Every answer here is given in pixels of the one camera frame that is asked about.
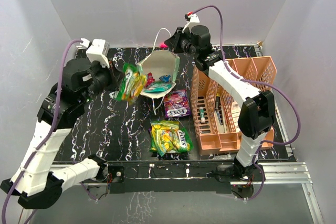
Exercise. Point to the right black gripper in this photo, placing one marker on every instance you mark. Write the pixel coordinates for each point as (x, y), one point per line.
(174, 43)

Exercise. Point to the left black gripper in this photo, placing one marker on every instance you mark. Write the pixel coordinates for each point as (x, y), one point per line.
(116, 76)

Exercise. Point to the green fox's candy bag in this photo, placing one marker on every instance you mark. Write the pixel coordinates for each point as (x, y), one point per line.
(131, 85)
(156, 140)
(176, 139)

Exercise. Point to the green white paper bag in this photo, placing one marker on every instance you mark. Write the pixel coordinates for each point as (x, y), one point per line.
(159, 63)

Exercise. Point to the red snack packet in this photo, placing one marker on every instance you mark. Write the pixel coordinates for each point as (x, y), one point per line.
(149, 79)

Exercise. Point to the blue snack packet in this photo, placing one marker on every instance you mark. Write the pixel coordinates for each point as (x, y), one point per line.
(165, 78)

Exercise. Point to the teal snack packet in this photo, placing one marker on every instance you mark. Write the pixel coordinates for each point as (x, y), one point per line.
(158, 87)

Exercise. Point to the purple snack box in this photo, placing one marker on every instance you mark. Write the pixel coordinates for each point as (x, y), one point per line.
(176, 104)

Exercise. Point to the orange plastic desk organizer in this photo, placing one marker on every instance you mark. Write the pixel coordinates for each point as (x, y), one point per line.
(220, 134)

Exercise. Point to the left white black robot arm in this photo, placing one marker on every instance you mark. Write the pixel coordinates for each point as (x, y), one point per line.
(35, 185)

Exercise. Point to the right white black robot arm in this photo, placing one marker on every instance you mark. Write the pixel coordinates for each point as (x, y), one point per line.
(257, 108)

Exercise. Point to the green white glue stick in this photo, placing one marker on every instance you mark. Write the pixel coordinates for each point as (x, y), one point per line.
(202, 115)

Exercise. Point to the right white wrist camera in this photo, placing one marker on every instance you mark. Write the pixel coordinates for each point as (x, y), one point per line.
(191, 21)

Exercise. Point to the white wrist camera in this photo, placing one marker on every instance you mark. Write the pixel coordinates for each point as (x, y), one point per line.
(191, 21)
(97, 50)

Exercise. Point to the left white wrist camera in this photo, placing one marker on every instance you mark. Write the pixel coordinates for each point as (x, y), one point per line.
(97, 50)

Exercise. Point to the black mounting base plate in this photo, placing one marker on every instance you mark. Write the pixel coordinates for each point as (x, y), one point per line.
(174, 176)

